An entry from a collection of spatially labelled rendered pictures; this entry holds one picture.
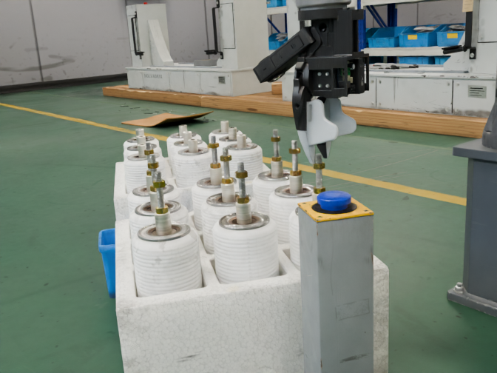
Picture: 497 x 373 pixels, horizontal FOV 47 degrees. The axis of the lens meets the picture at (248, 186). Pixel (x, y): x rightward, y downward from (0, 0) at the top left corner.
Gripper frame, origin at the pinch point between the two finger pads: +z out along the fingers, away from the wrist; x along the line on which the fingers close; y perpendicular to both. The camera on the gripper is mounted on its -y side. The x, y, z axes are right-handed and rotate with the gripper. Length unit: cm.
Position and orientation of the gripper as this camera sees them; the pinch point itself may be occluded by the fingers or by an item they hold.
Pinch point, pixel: (314, 151)
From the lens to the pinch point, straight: 84.5
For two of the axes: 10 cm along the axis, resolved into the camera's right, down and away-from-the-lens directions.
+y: 8.1, 1.1, -5.8
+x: 5.9, -2.5, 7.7
